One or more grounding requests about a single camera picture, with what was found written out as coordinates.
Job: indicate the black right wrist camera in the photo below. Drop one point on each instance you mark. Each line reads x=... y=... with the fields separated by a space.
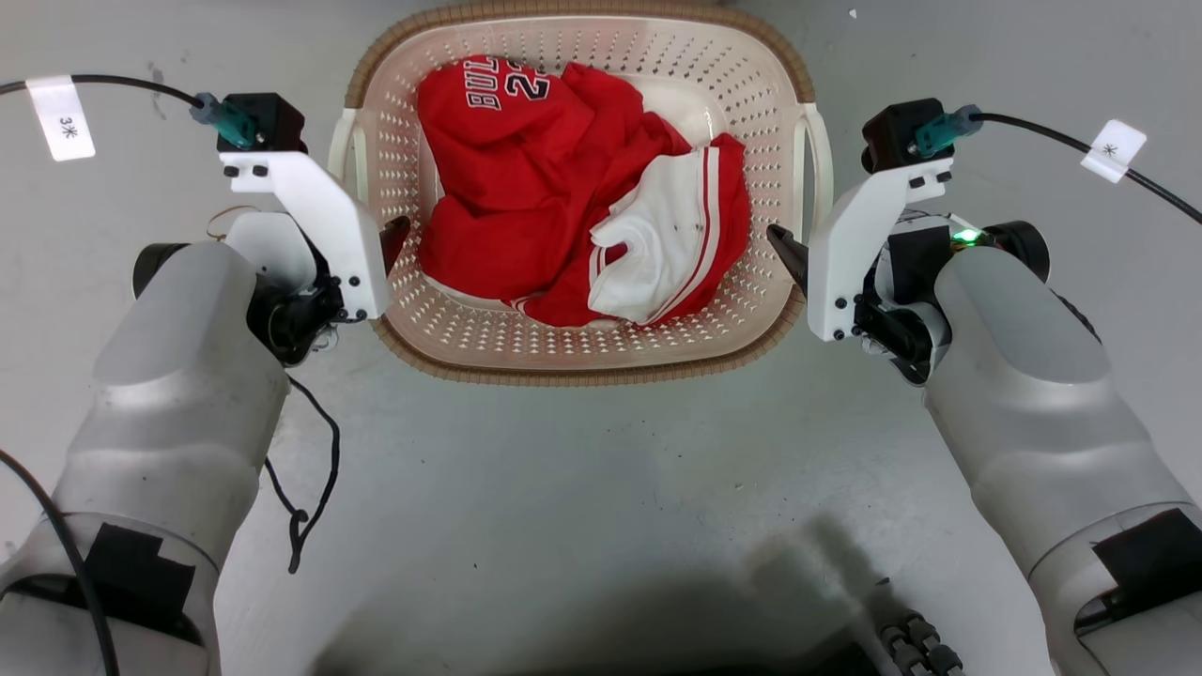
x=890 y=133

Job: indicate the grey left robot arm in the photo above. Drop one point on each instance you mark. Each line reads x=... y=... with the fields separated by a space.
x=160 y=422

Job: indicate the beige perforated plastic laundry basket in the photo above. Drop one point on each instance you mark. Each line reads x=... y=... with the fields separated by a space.
x=582 y=349

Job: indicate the red basketball jersey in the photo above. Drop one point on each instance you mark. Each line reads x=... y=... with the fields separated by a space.
x=507 y=188

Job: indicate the white garment with red stripes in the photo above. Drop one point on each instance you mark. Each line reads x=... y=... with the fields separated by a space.
x=657 y=235

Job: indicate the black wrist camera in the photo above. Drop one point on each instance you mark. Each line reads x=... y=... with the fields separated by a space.
x=268 y=120
x=890 y=133

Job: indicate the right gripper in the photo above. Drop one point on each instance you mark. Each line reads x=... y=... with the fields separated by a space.
x=906 y=324

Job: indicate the white camera bracket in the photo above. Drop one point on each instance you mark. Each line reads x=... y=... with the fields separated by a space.
x=338 y=235
x=855 y=253

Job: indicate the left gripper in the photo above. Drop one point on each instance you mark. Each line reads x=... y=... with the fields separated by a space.
x=282 y=319

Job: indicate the white left camera bracket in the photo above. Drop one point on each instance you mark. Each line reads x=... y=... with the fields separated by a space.
x=338 y=235

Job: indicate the white right camera bracket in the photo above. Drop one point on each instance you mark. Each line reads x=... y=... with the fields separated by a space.
x=855 y=253

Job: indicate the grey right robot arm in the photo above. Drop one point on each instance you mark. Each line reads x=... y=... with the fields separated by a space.
x=1042 y=404

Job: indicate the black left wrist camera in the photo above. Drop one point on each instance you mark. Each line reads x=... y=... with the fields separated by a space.
x=268 y=120

